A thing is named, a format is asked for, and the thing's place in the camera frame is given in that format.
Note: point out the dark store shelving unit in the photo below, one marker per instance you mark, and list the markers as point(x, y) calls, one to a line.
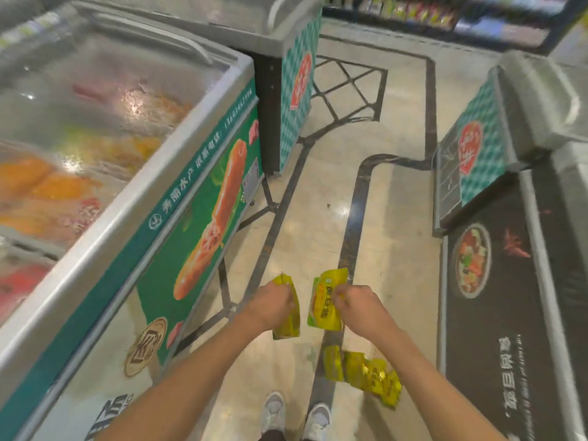
point(505, 38)

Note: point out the rows of colourful shelf packets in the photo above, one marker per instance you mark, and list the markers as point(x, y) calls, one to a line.
point(413, 11)

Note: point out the orange red frozen food packs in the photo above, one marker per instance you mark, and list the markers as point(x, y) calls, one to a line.
point(46, 188)

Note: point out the person's right forearm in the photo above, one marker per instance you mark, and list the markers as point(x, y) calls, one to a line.
point(427, 390)

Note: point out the person's right hand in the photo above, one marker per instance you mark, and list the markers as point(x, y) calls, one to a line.
point(363, 314)

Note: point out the black chest freezer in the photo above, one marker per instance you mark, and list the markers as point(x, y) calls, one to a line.
point(505, 316)

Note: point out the person's left white shoe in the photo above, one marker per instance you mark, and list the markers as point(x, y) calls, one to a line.
point(273, 411)

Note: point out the chest freezer with sausage picture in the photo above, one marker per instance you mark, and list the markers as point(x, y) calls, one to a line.
point(161, 289)

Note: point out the grey glass lid chest freezer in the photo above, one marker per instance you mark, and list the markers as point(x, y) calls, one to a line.
point(27, 13)

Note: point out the person's left hand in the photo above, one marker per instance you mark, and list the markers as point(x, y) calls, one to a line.
point(268, 307)

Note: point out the person's left forearm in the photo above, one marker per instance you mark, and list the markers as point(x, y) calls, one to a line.
point(183, 395)

